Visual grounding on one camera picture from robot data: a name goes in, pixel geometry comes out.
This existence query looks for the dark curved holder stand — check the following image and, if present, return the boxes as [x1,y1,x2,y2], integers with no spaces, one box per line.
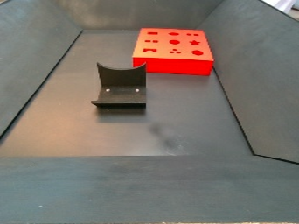
[91,64,145,107]

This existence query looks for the red shape sorter block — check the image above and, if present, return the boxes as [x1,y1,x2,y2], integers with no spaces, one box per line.
[132,28,213,76]

